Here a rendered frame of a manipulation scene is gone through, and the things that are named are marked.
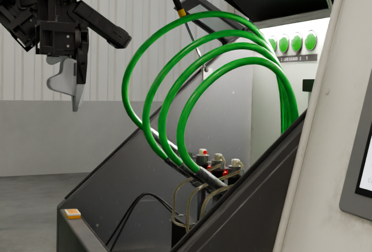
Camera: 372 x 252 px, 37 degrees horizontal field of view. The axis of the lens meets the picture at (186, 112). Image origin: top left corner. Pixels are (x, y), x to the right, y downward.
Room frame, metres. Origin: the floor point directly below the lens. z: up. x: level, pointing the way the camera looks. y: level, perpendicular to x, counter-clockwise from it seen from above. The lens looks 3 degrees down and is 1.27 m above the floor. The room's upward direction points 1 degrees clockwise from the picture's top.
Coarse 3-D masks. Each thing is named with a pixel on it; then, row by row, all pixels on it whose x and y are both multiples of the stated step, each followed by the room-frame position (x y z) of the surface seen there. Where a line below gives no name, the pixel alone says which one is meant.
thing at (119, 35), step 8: (80, 0) 0.96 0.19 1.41; (80, 8) 0.96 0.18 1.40; (88, 8) 0.96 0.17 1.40; (80, 16) 0.96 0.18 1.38; (88, 16) 0.96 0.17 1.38; (96, 16) 0.97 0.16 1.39; (96, 24) 0.97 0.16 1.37; (104, 24) 0.97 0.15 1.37; (112, 24) 0.98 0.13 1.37; (96, 32) 1.01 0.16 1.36; (104, 32) 0.97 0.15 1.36; (112, 32) 0.98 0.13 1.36; (120, 32) 0.98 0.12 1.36; (112, 40) 0.99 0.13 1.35; (120, 40) 0.98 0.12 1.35; (128, 40) 0.99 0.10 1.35; (120, 48) 1.01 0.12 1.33
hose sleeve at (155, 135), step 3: (153, 129) 1.15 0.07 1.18; (153, 132) 1.14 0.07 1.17; (156, 132) 1.15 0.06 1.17; (153, 135) 1.14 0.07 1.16; (156, 135) 1.15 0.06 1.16; (156, 138) 1.15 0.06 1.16; (156, 141) 1.15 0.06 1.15; (159, 141) 1.15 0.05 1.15; (168, 141) 1.16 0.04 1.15; (159, 144) 1.16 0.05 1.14; (171, 144) 1.16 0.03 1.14; (171, 147) 1.16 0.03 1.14; (174, 147) 1.16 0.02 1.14; (174, 150) 1.16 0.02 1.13
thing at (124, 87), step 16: (192, 16) 1.17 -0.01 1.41; (208, 16) 1.19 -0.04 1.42; (224, 16) 1.20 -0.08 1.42; (240, 16) 1.22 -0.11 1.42; (160, 32) 1.15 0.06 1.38; (256, 32) 1.23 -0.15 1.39; (144, 48) 1.14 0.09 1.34; (272, 48) 1.25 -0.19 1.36; (128, 64) 1.13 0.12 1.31; (128, 80) 1.13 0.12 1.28; (128, 112) 1.13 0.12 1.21
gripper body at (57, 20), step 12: (48, 0) 0.94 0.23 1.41; (60, 0) 0.95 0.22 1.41; (72, 0) 0.96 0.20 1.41; (48, 12) 0.94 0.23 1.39; (60, 12) 0.95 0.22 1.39; (72, 12) 0.95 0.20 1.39; (36, 24) 0.98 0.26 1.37; (48, 24) 0.92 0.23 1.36; (60, 24) 0.93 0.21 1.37; (72, 24) 0.94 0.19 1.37; (84, 24) 0.95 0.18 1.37; (36, 36) 0.98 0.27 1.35; (48, 36) 0.93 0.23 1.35; (60, 36) 0.94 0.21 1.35; (72, 36) 0.94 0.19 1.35; (36, 48) 0.98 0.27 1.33; (48, 48) 0.92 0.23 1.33; (60, 48) 0.94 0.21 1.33; (72, 48) 0.94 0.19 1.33
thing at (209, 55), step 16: (224, 48) 1.02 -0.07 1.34; (240, 48) 1.04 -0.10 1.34; (256, 48) 1.05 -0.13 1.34; (192, 64) 1.01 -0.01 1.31; (176, 80) 1.00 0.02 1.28; (160, 112) 0.99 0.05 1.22; (288, 112) 1.08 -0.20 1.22; (160, 128) 0.98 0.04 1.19; (176, 160) 0.99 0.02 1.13; (192, 176) 1.01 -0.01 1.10
